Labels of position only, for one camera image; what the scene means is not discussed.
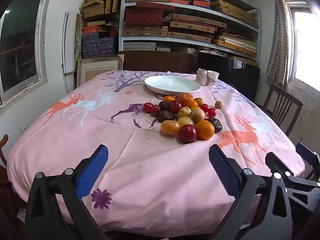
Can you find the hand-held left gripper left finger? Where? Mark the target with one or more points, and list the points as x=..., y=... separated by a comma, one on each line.
x=92, y=170

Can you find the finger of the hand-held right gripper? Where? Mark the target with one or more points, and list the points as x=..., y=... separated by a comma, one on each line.
x=277, y=162
x=310, y=156

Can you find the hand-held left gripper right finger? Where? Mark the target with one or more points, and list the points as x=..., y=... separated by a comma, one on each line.
x=222, y=170

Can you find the dark brown water chestnut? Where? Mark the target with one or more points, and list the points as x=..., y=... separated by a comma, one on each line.
x=217, y=125
x=163, y=105
x=165, y=116

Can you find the red tomato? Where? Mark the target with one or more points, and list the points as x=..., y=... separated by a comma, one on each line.
x=212, y=112
x=155, y=110
x=147, y=107
x=204, y=108

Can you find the small tan round fruit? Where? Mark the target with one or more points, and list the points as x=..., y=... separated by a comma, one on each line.
x=218, y=104

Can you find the large orange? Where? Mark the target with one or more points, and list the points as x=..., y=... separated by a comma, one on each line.
x=187, y=99

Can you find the white oval plate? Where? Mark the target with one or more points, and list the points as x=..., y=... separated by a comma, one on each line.
x=172, y=85

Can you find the pink deer print tablecloth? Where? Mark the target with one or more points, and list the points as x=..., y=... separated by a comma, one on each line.
x=140, y=170

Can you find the dark slatted wooden chair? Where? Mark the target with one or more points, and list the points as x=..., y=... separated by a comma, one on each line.
x=277, y=92

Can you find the black panel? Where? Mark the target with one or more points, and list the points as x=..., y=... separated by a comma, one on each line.
x=237, y=80

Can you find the white paper cup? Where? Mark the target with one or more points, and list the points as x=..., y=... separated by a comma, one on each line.
x=212, y=78

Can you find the brown wooden chair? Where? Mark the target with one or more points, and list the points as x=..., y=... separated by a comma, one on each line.
x=3, y=142

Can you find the pink drink can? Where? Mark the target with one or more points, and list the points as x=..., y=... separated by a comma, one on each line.
x=201, y=78

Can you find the framed picture in cardboard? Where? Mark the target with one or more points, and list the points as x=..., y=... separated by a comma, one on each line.
x=97, y=70

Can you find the bright window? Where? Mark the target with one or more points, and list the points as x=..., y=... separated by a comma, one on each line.
x=305, y=45

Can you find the checked beige curtain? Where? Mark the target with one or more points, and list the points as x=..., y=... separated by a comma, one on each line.
x=278, y=42

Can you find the pink cloth bundle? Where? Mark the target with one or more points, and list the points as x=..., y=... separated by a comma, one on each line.
x=215, y=52

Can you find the white board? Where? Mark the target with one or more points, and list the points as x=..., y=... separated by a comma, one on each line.
x=67, y=52

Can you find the stack of wooden frames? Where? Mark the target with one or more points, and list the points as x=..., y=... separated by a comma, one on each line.
x=237, y=43

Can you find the brown wooden panel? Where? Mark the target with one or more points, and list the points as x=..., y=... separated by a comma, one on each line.
x=155, y=61

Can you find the stack of blue floral boxes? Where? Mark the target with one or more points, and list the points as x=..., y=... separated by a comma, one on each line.
x=100, y=42

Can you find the green marbled slab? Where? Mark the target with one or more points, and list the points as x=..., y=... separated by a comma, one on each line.
x=78, y=42

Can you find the grey patterned box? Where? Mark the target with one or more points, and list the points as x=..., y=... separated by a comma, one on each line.
x=138, y=46

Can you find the white metal shelf rack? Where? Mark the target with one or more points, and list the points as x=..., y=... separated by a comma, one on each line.
x=121, y=25

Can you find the large red patterned box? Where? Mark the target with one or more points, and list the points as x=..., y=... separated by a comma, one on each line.
x=143, y=17

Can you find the pile of yellow woven boxes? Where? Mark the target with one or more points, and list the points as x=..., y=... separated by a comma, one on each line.
x=96, y=6

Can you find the small orange red box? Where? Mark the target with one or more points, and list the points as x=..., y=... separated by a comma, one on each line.
x=201, y=4
x=178, y=1

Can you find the flat red patterned box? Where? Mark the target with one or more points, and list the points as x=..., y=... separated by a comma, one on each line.
x=155, y=5

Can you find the white wall outlet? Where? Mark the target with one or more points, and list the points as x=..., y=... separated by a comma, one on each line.
x=23, y=129

